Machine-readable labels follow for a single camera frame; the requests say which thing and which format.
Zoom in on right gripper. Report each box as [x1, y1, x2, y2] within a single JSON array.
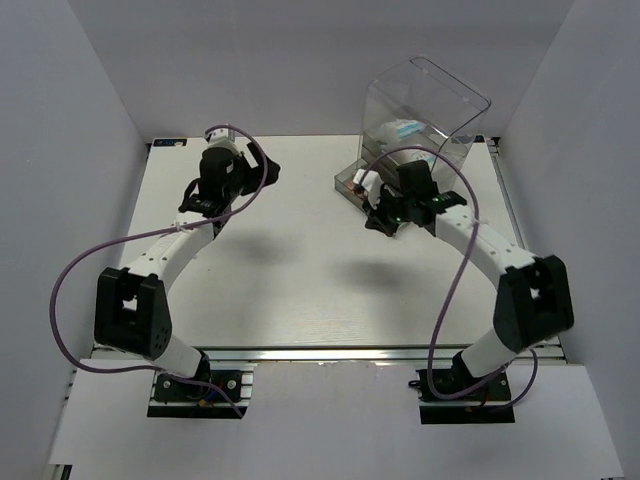
[[361, 186, 414, 238]]

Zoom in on white cotton pad bag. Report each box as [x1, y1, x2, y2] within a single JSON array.
[[396, 146, 438, 172], [372, 119, 426, 144]]

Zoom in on clear acrylic organizer with drawers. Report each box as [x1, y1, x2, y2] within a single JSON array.
[[335, 56, 491, 238]]

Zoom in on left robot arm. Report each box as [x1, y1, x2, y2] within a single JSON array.
[[94, 140, 280, 399]]

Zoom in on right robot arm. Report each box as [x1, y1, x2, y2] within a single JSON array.
[[353, 161, 575, 399]]

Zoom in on black label sticker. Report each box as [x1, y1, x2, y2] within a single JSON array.
[[152, 138, 187, 148]]

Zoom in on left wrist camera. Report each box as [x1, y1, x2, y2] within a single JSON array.
[[204, 127, 236, 150]]

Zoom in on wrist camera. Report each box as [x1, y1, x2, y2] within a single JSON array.
[[352, 169, 383, 209], [204, 127, 236, 150]]

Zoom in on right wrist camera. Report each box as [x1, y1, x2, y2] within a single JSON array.
[[352, 169, 383, 209]]

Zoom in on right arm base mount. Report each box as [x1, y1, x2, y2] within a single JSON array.
[[408, 362, 515, 425]]

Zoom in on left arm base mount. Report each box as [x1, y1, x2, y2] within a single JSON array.
[[147, 366, 253, 420]]

